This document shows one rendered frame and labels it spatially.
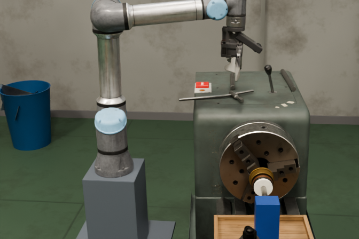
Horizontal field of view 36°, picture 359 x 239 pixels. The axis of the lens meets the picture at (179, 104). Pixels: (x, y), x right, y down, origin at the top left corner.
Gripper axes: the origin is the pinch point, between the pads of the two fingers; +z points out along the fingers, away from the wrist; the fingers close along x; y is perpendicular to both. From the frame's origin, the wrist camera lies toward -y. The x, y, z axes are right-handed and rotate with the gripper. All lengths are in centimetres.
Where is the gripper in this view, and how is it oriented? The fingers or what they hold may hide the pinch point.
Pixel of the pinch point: (239, 76)
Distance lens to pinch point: 221.5
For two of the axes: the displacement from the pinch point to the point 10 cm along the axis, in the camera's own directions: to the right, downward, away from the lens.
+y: -9.9, -0.6, 1.5
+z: 0.0, 9.5, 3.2
